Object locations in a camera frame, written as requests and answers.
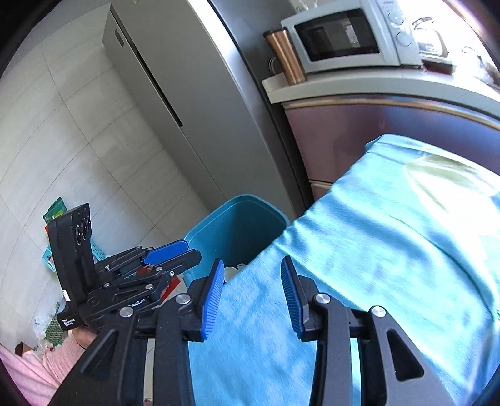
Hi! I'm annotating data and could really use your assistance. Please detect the white microwave oven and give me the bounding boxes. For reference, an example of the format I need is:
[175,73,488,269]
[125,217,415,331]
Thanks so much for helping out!
[280,0,423,75]

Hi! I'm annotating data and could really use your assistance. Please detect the blue printed cloth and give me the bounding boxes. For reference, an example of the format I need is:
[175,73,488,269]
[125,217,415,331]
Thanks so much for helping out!
[187,133,500,406]

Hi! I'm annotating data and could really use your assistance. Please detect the copper tumbler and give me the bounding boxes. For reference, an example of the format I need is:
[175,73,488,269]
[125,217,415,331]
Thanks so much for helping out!
[262,27,308,84]

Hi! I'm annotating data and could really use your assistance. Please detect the grey refrigerator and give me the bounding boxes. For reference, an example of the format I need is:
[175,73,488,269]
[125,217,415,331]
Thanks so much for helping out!
[102,0,311,219]

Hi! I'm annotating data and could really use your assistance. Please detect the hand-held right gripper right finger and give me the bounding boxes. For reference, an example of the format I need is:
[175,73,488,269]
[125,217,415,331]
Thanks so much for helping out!
[280,255,456,406]

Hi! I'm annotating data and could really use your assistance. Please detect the dark bowl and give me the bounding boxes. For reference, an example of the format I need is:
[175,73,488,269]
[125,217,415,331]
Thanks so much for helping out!
[422,52,456,75]

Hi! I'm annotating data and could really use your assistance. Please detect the glass kettle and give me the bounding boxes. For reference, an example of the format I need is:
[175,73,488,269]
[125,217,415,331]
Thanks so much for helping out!
[414,16,450,55]

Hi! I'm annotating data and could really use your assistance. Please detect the red packet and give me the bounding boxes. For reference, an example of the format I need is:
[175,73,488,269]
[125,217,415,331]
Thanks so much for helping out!
[161,275,183,302]

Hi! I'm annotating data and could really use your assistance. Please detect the green packet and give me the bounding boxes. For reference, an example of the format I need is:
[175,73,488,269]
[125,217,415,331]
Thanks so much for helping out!
[43,197,69,225]

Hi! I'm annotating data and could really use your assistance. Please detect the clear plastic bags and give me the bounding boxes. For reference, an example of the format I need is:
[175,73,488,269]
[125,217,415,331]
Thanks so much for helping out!
[461,43,500,87]

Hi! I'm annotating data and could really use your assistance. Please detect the blue trash bin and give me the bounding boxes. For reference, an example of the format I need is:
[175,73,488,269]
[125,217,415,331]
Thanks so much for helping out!
[183,194,290,290]

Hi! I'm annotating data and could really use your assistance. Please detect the green plastic basket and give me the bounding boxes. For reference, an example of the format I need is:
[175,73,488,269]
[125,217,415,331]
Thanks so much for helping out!
[43,240,108,272]

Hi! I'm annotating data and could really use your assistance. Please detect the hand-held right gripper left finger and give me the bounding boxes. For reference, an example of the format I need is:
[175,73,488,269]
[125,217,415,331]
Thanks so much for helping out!
[49,258,226,406]

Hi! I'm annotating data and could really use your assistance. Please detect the kitchen counter cabinet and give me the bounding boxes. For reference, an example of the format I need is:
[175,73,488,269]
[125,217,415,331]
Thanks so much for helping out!
[262,64,500,204]

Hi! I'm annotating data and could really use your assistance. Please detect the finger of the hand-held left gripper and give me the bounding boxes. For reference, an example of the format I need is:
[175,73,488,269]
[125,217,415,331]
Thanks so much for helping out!
[94,240,203,276]
[102,269,184,306]

